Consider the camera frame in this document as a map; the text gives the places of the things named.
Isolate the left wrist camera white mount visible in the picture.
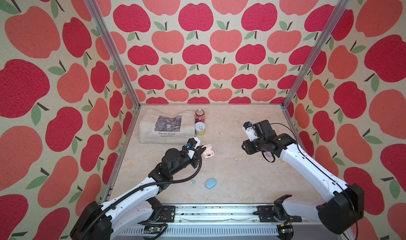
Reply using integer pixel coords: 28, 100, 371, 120
186, 137, 201, 159

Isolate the pink earbud charging case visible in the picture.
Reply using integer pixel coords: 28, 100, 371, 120
202, 144, 214, 159

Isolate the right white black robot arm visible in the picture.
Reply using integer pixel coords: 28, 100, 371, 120
242, 120, 365, 235

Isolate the aluminium frame post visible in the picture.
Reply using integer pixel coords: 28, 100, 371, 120
281, 0, 352, 110
84, 0, 141, 110

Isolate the blue earbud charging case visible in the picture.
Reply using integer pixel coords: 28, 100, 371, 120
205, 178, 217, 189

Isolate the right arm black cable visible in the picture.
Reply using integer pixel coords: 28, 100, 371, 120
253, 122, 359, 240

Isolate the right aluminium frame post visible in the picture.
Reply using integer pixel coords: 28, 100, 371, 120
281, 0, 352, 110

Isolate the red cola can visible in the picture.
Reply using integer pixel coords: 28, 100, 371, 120
195, 109, 205, 123

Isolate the yellow tin can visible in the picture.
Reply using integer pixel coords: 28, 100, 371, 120
195, 122, 206, 135

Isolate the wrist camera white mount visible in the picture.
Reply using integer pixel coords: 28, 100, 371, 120
186, 137, 201, 159
243, 122, 258, 142

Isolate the left aluminium frame post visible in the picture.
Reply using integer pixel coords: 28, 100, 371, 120
84, 0, 141, 110

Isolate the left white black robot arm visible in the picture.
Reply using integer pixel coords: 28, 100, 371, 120
70, 146, 205, 240

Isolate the beige Monet tote bag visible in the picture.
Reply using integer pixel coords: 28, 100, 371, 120
140, 109, 195, 144

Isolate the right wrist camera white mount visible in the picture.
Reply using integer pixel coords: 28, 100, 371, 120
243, 122, 258, 142

